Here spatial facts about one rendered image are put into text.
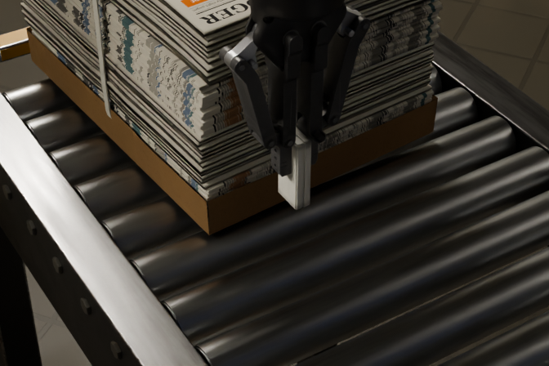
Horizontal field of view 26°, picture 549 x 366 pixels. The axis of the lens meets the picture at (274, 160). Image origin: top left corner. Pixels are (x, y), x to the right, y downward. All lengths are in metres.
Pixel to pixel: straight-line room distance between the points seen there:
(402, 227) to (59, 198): 0.34
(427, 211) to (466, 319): 0.15
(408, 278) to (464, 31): 1.93
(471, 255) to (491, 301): 0.07
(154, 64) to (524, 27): 2.02
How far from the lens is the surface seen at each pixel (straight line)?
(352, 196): 1.20
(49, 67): 1.36
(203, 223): 1.14
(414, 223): 1.18
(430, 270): 1.13
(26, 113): 1.36
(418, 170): 1.24
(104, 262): 1.13
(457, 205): 1.20
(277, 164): 0.99
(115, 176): 1.23
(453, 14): 3.07
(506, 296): 1.11
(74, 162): 1.26
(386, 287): 1.10
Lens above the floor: 1.56
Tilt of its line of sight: 38 degrees down
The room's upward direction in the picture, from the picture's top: straight up
